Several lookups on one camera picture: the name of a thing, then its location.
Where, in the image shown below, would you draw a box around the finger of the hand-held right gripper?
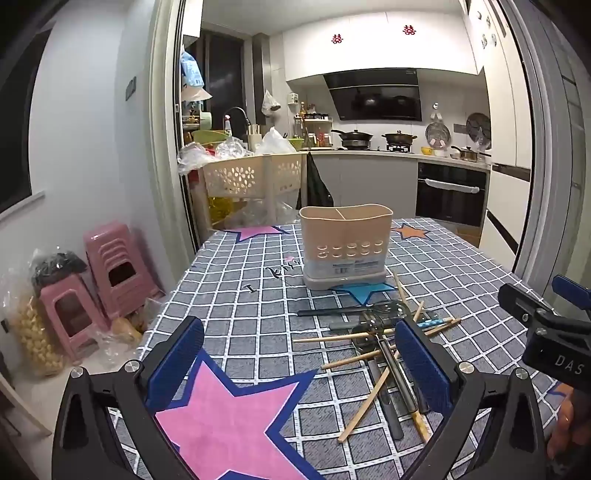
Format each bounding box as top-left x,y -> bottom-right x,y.
551,274 -> 591,324
498,282 -> 561,334

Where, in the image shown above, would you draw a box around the dark translucent spoon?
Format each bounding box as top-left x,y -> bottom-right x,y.
329,316 -> 386,340
352,333 -> 404,440

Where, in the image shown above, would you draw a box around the green plastic basin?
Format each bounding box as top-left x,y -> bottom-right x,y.
191,129 -> 232,145

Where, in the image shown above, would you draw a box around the clear bag of bread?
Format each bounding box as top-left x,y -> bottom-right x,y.
99,300 -> 160,356

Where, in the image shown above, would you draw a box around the dark lidded pot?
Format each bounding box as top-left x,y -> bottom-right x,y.
382,130 -> 419,151

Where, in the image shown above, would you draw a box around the hanging metal strainer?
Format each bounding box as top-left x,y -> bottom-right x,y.
426,122 -> 451,146

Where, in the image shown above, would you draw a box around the stack of pink stools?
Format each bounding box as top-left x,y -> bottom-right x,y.
83,222 -> 167,321

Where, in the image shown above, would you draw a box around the blue printed bag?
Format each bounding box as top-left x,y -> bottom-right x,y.
181,51 -> 204,88

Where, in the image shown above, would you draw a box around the grey sliding door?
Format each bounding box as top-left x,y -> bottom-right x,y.
499,0 -> 591,296

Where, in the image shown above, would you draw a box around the beige plastic basket rack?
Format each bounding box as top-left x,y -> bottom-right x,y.
191,152 -> 308,232

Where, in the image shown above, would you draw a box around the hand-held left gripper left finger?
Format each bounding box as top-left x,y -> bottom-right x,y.
52,315 -> 206,480

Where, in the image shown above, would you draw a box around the spice rack with bottles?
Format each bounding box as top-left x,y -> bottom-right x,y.
295,115 -> 334,149

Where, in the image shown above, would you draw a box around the checked star-print tablecloth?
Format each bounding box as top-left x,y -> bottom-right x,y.
106,217 -> 578,480

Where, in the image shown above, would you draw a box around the black range hood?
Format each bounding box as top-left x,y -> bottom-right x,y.
323,69 -> 423,122

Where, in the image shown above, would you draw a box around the clear bag of yellow snacks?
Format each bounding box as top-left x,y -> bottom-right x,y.
2,277 -> 65,379

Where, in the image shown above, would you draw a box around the yellow oil bottle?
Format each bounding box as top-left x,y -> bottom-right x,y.
210,196 -> 236,227

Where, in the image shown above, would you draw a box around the black built-in oven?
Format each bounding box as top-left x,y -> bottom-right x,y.
416,161 -> 489,227

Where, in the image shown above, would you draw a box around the round dark wire rack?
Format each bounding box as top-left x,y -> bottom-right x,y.
466,113 -> 491,148

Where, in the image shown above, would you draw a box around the clear plastic bag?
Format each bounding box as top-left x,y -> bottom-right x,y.
178,138 -> 252,175

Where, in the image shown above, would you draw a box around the black plastic bag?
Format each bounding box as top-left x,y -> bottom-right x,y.
31,249 -> 88,289

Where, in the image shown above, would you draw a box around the small pink plastic stool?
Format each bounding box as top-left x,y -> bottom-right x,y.
39,273 -> 109,365

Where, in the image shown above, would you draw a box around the black hanging cloth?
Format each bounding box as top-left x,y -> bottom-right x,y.
305,152 -> 334,208

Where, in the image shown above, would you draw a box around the grey and yellow chopstick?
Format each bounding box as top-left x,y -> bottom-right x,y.
378,340 -> 431,445

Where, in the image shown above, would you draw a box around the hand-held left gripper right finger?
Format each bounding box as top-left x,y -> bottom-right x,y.
394,318 -> 548,480

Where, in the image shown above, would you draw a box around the grey lower cabinets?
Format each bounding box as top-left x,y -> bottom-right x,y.
309,154 -> 419,220

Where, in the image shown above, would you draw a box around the white upper cabinets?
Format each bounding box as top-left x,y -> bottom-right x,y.
281,11 -> 483,84

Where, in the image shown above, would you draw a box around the beige plastic utensil holder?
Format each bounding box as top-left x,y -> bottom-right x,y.
298,202 -> 394,291

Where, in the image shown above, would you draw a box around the black wok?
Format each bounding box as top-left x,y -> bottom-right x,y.
331,129 -> 374,149

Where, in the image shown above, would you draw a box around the kitchen faucet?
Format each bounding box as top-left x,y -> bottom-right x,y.
224,107 -> 252,134

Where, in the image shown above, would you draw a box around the metal slotted spoon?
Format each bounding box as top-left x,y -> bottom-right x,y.
297,299 -> 413,319

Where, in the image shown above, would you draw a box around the white tall cabinet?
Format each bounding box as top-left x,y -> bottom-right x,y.
480,28 -> 532,259

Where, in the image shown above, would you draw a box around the person's right hand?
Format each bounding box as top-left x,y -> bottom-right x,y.
546,390 -> 578,460

